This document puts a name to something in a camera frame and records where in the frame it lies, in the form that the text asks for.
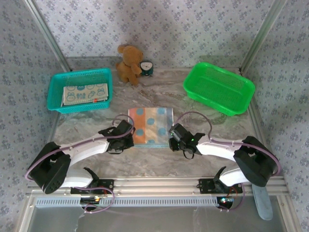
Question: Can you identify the cream rabbit print towel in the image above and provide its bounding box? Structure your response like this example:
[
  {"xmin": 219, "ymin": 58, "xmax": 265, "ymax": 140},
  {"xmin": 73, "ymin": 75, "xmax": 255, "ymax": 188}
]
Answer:
[{"xmin": 62, "ymin": 83, "xmax": 109, "ymax": 106}]

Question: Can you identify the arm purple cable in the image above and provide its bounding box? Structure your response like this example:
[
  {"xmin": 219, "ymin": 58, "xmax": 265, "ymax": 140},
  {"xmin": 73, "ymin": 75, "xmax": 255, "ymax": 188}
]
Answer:
[
  {"xmin": 25, "ymin": 115, "xmax": 136, "ymax": 215},
  {"xmin": 175, "ymin": 111, "xmax": 282, "ymax": 213}
]

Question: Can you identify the green plastic basket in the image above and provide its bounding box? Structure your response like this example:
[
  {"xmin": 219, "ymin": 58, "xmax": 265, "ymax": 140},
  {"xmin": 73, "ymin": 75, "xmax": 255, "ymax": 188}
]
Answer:
[{"xmin": 183, "ymin": 62, "xmax": 256, "ymax": 117}]

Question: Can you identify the teal plastic basket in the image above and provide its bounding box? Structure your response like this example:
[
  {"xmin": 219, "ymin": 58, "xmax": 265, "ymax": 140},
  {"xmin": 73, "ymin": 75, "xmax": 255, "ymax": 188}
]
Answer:
[{"xmin": 46, "ymin": 67, "xmax": 114, "ymax": 115}]

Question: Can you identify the brown teddy bear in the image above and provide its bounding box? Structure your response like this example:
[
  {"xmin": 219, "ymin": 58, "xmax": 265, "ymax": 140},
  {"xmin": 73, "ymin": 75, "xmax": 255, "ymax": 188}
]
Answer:
[{"xmin": 115, "ymin": 44, "xmax": 145, "ymax": 86}]

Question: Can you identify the aluminium cage frame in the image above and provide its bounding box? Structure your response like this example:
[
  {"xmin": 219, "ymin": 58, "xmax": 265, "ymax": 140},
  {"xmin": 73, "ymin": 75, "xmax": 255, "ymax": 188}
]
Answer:
[{"xmin": 18, "ymin": 0, "xmax": 296, "ymax": 232}]

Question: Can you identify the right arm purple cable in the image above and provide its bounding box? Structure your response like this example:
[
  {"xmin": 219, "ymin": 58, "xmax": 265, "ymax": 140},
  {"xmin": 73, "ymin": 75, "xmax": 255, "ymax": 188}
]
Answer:
[{"xmin": 175, "ymin": 111, "xmax": 282, "ymax": 213}]

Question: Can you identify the grey slotted cable duct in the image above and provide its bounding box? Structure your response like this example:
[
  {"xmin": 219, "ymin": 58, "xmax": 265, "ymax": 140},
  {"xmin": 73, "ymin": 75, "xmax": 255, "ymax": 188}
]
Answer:
[{"xmin": 35, "ymin": 196, "xmax": 219, "ymax": 208}]

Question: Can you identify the small teal alarm clock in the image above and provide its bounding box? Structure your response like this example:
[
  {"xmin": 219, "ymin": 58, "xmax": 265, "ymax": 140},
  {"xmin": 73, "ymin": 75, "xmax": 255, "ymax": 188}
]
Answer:
[{"xmin": 139, "ymin": 61, "xmax": 155, "ymax": 77}]

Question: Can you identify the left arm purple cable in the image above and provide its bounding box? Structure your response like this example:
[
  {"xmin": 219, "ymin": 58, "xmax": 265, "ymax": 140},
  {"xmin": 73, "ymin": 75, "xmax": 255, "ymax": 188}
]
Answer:
[{"xmin": 25, "ymin": 115, "xmax": 136, "ymax": 215}]

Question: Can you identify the grey metal panel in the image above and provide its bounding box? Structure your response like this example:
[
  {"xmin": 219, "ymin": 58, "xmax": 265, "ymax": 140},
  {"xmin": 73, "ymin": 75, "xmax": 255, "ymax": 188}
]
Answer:
[{"xmin": 20, "ymin": 205, "xmax": 290, "ymax": 232}]

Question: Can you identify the striped blue dotted towel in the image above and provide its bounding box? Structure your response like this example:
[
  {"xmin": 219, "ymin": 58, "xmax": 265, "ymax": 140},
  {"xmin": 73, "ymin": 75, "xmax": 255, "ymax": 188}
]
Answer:
[{"xmin": 127, "ymin": 107, "xmax": 175, "ymax": 148}]

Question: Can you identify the blue oblong case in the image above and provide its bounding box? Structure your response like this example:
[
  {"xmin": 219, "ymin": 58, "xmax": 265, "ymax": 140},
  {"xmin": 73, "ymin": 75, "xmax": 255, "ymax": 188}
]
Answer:
[{"xmin": 252, "ymin": 185, "xmax": 273, "ymax": 220}]

